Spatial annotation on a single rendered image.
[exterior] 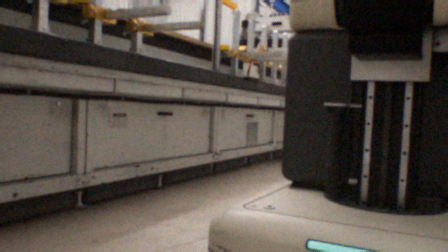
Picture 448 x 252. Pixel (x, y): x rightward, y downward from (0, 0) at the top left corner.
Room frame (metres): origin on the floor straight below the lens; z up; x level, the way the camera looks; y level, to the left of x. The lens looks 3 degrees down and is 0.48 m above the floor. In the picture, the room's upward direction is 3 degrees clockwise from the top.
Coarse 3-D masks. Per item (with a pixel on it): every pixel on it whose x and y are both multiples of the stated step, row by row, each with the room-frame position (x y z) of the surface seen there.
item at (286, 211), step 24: (264, 192) 1.00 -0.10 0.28; (288, 192) 1.00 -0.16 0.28; (312, 192) 1.02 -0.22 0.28; (216, 216) 0.81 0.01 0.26; (240, 216) 0.78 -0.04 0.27; (264, 216) 0.77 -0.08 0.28; (288, 216) 0.77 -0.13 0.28; (312, 216) 0.78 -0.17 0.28; (336, 216) 0.78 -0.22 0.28; (360, 216) 0.79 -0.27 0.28; (384, 216) 0.80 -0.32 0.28; (408, 216) 0.80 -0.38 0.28; (432, 216) 0.81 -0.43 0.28; (216, 240) 0.78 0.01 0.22; (240, 240) 0.76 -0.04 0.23; (264, 240) 0.74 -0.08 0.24; (288, 240) 0.72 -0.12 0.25; (312, 240) 0.70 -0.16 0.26; (336, 240) 0.69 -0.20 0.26; (360, 240) 0.68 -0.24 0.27; (384, 240) 0.66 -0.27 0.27; (408, 240) 0.66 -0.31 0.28; (432, 240) 0.65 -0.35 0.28
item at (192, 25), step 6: (150, 24) 1.79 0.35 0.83; (156, 24) 1.78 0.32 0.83; (162, 24) 1.76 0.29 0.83; (168, 24) 1.75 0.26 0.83; (174, 24) 1.73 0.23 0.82; (180, 24) 1.72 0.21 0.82; (186, 24) 1.71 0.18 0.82; (192, 24) 1.70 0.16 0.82; (198, 24) 1.68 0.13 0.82; (204, 24) 1.69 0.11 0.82; (120, 30) 1.86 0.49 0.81; (126, 30) 1.85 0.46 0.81; (150, 30) 1.79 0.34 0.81; (156, 30) 1.78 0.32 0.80; (162, 30) 1.77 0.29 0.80; (168, 30) 1.76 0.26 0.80; (174, 30) 1.76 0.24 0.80
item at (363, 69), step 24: (360, 0) 0.71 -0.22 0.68; (384, 0) 0.70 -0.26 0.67; (408, 0) 0.68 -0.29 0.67; (432, 0) 0.68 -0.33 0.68; (360, 24) 0.75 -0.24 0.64; (384, 24) 0.73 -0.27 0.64; (408, 24) 0.72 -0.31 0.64; (432, 24) 0.84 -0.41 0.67; (360, 48) 0.77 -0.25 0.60; (384, 48) 0.75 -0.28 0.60; (408, 48) 0.73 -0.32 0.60; (432, 48) 0.84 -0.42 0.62; (360, 72) 0.90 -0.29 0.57; (384, 72) 0.88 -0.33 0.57; (408, 72) 0.85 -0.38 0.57
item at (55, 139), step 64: (0, 0) 1.43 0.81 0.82; (192, 64) 2.60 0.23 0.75; (0, 128) 1.47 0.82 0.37; (64, 128) 1.74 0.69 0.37; (128, 128) 2.12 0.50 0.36; (192, 128) 2.70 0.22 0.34; (256, 128) 3.69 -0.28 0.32; (0, 192) 1.44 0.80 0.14; (64, 192) 1.74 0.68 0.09; (128, 192) 2.12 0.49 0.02
